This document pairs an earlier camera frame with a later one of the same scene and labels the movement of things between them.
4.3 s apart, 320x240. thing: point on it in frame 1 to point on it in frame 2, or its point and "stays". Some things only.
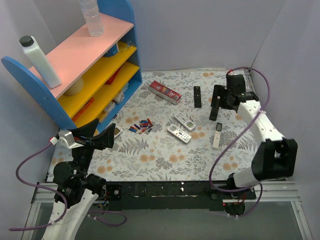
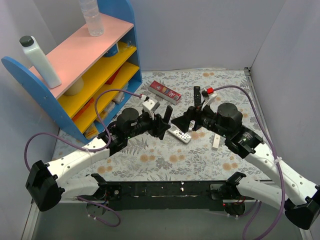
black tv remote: [197, 99] stays
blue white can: [113, 51] stays
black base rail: [186, 195] stays
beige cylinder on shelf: [76, 88] stays
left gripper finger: [87, 131] to [168, 114]
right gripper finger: [217, 89] to [183, 122]
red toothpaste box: [164, 92] stays
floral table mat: [164, 133] stays
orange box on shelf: [82, 109] stays
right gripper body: [219, 97] to [195, 118]
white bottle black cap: [35, 51] stays
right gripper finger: [215, 109] to [197, 125]
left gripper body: [88, 141] to [157, 125]
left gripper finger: [105, 139] to [159, 130]
